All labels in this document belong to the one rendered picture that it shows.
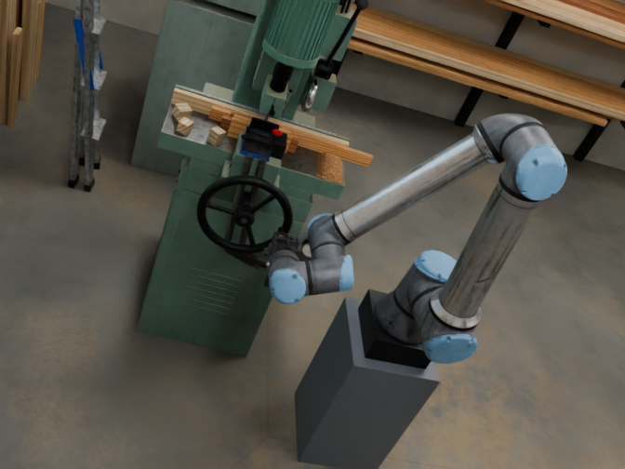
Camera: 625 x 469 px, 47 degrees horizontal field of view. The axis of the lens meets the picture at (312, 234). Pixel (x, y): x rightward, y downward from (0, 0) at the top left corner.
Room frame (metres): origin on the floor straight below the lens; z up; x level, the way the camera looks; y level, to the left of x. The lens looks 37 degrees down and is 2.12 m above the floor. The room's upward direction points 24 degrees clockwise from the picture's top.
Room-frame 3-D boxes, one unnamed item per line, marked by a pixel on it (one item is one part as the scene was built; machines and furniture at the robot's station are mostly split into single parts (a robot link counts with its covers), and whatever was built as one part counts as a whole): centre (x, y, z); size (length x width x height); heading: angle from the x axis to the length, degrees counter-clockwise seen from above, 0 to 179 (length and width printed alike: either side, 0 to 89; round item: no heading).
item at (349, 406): (1.77, -0.38, 0.27); 0.30 x 0.30 x 0.55; 18
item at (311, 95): (2.19, 0.20, 1.02); 0.12 x 0.03 x 0.12; 14
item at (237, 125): (1.96, 0.28, 0.93); 0.20 x 0.02 x 0.07; 104
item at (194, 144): (1.93, 0.27, 0.87); 0.61 x 0.30 x 0.06; 104
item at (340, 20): (2.28, 0.20, 1.22); 0.09 x 0.08 x 0.15; 14
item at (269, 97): (2.05, 0.29, 1.03); 0.14 x 0.07 x 0.09; 14
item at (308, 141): (2.06, 0.19, 0.92); 0.56 x 0.02 x 0.04; 104
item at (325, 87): (2.25, 0.18, 1.02); 0.09 x 0.07 x 0.12; 104
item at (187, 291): (2.15, 0.32, 0.35); 0.58 x 0.45 x 0.71; 14
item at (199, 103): (2.05, 0.30, 0.92); 0.60 x 0.02 x 0.05; 104
